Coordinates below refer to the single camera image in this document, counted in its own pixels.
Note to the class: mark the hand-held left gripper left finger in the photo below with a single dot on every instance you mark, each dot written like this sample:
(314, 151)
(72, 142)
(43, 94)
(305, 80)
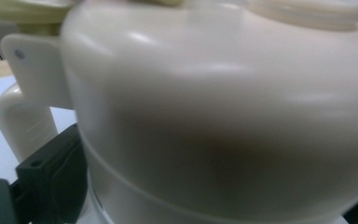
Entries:
(52, 180)

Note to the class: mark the white plastic coolant tank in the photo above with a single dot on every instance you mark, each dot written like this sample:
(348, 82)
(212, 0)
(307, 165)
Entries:
(217, 109)

